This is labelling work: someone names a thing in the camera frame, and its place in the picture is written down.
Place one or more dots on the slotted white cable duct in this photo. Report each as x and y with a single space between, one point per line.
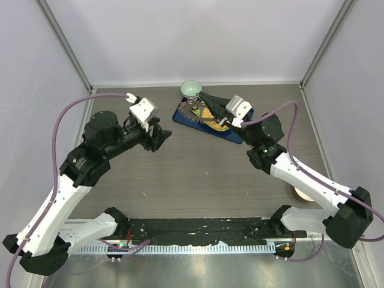
221 248

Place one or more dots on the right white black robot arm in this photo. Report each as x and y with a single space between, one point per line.
344 213

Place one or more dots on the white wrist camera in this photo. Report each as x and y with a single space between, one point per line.
142 109
238 108

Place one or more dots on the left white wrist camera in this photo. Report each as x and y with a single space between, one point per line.
142 109

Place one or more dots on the yellow woven bamboo mat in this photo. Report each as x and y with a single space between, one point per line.
207 118

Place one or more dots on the light green ceramic bowl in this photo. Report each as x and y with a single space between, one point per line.
191 88

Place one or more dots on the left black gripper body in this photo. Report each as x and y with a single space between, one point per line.
143 136

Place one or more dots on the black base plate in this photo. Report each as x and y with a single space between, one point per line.
203 231

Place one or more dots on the dark blue tray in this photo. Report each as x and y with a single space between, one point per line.
227 135

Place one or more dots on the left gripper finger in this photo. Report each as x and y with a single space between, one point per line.
154 126
160 137

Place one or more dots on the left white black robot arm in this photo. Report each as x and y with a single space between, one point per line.
43 247

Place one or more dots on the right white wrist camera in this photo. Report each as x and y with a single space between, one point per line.
238 108

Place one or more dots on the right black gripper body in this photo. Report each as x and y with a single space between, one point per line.
224 120

